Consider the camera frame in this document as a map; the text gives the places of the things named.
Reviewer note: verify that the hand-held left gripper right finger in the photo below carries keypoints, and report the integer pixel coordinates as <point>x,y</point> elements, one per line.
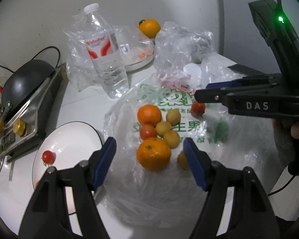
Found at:
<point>194,164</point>

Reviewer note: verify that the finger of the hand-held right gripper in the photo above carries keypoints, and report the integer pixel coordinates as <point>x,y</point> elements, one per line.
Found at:
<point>209,96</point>
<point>221,84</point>

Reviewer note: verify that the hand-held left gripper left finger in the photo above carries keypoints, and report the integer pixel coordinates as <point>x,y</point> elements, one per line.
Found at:
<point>106,161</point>

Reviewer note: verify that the yellow longan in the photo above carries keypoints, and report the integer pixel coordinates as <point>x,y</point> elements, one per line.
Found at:
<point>172,139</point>
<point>182,161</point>
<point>163,128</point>
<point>173,117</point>

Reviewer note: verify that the large white plate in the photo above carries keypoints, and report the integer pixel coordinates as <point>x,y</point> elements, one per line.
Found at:
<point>69,144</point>

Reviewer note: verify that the large orange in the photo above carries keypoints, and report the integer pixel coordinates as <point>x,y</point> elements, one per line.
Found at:
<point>153,154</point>

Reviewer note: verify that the green printed plastic bag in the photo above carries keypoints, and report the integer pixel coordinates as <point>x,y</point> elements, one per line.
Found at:
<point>152,194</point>

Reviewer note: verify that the small red tomato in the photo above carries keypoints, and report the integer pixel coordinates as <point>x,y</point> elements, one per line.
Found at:
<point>48,157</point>

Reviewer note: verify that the medium orange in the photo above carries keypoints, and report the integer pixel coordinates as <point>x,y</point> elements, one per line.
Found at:
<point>149,114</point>

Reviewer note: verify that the small orange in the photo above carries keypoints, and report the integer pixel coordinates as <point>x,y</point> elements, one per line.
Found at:
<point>36,184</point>

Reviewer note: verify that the crumpled clear plastic bag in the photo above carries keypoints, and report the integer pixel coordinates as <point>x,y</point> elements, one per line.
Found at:
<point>179,42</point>

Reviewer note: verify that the small white plate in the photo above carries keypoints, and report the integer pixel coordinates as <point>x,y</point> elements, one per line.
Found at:
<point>139,63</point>

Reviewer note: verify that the steel gas stove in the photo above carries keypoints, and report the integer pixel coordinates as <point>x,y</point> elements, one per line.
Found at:
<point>39,109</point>

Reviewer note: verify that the orange with green stem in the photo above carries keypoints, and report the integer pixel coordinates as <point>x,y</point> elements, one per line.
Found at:
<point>149,28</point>

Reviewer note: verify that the brass stove knob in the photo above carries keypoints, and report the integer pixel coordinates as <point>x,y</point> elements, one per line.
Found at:
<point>19,127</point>

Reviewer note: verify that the clear plastic water bottle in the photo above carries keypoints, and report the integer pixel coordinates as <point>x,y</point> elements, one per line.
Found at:
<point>104,54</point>

